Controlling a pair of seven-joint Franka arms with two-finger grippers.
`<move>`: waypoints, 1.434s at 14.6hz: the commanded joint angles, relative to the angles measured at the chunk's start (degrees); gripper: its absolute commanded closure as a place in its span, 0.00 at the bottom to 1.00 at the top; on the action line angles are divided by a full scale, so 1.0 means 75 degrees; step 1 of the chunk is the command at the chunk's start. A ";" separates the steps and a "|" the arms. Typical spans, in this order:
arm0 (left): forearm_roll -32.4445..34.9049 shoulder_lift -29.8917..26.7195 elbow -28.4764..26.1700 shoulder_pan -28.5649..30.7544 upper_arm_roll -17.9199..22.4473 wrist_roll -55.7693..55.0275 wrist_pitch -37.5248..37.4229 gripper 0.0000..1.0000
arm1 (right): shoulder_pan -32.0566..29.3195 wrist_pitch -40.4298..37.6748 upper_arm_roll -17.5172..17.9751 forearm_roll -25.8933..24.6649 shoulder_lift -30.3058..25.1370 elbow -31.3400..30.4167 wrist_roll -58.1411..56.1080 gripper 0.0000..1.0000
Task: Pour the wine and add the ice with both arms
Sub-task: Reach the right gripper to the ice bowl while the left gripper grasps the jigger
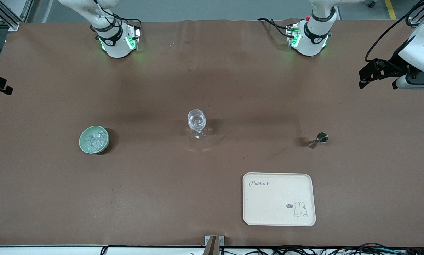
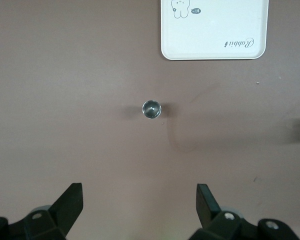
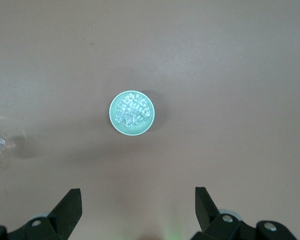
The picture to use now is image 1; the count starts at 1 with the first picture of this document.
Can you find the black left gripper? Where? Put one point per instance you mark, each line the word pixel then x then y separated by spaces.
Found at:
pixel 392 67

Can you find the metal double jigger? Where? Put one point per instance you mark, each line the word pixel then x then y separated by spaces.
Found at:
pixel 320 139

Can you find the clear wine glass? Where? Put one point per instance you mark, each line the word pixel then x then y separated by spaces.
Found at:
pixel 196 121

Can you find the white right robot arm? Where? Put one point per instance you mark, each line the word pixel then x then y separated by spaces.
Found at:
pixel 114 46

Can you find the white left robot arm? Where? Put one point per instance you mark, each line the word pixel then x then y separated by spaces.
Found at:
pixel 313 39

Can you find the clear ice cubes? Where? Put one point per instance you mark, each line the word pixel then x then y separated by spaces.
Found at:
pixel 95 141

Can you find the yellow floor tape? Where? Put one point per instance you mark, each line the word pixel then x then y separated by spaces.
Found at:
pixel 391 10

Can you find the green ceramic bowl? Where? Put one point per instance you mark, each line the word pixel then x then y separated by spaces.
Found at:
pixel 82 145

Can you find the brown table mat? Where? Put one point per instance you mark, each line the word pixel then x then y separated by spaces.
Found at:
pixel 212 78

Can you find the cream rabbit print tray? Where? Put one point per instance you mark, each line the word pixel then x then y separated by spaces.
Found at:
pixel 275 205

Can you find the aluminium frame profile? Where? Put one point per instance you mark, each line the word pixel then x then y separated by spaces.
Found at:
pixel 10 16
pixel 415 16

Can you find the grey metal bracket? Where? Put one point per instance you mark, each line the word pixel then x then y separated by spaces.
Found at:
pixel 221 241

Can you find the brown vertical post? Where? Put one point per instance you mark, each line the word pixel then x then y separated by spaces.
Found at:
pixel 212 246

